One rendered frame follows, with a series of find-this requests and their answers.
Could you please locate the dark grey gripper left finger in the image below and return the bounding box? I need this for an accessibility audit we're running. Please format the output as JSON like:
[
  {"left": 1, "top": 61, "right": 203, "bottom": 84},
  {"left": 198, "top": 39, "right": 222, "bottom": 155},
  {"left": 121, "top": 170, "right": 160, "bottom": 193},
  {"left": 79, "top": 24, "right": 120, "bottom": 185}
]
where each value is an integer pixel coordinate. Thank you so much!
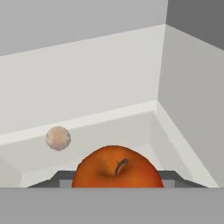
[{"left": 27, "top": 170, "right": 77, "bottom": 189}]

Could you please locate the red apple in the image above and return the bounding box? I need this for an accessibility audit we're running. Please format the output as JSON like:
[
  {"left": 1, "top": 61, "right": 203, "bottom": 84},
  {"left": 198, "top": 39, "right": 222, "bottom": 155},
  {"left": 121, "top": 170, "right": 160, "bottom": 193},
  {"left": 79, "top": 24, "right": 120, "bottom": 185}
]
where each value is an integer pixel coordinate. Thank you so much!
[{"left": 71, "top": 144, "right": 165, "bottom": 189}]

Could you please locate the pale brown kiwi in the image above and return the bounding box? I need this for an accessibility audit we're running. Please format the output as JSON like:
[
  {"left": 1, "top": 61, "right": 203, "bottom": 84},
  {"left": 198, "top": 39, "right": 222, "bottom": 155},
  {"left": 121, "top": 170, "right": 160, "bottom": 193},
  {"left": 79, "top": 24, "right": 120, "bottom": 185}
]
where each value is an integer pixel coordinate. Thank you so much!
[{"left": 45, "top": 125, "right": 72, "bottom": 152}]

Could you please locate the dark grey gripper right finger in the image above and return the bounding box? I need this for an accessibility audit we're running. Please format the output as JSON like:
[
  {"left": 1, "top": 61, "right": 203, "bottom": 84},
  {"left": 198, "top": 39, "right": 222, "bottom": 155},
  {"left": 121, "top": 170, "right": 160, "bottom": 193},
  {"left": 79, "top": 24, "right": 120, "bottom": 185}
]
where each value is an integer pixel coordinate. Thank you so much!
[{"left": 157, "top": 170, "right": 208, "bottom": 189}]

